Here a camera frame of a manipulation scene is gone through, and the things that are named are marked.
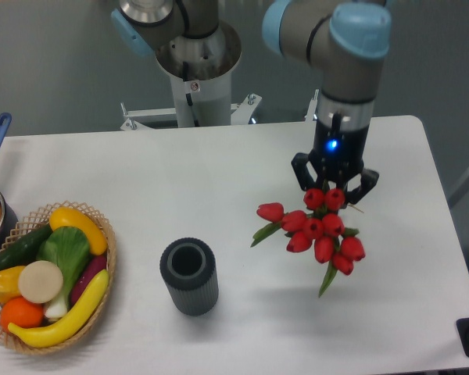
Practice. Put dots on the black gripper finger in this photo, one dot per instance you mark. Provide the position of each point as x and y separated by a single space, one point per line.
306 181
368 180

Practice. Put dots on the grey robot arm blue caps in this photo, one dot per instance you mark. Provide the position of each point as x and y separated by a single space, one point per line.
346 40

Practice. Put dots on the green bok choy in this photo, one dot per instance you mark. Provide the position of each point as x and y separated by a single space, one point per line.
69 249

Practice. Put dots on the white metal base frame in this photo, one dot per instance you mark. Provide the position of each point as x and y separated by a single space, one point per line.
249 111

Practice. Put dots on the woven wicker basket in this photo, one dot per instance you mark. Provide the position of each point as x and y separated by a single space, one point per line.
39 218

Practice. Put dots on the purple sweet potato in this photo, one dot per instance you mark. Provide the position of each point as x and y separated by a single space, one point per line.
97 264

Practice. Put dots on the yellow bell pepper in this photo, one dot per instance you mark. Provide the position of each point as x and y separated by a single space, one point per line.
9 283

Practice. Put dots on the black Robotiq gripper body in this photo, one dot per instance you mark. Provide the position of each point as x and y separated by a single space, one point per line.
337 154

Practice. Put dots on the yellow banana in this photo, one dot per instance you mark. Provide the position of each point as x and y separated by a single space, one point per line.
62 324

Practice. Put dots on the yellow squash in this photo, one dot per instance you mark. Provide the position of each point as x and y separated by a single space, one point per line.
70 217

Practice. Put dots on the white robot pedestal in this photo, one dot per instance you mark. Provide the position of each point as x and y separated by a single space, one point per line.
200 72

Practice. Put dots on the orange fruit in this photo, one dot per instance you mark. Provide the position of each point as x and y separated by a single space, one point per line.
22 313

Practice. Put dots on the red tulip bouquet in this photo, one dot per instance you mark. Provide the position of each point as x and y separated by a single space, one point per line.
318 227

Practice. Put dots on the beige round disc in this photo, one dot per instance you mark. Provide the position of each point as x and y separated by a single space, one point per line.
40 282

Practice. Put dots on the green cucumber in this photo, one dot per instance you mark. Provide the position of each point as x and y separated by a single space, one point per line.
24 250

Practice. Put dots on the dark grey ribbed vase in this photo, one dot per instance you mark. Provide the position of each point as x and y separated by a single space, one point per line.
189 270

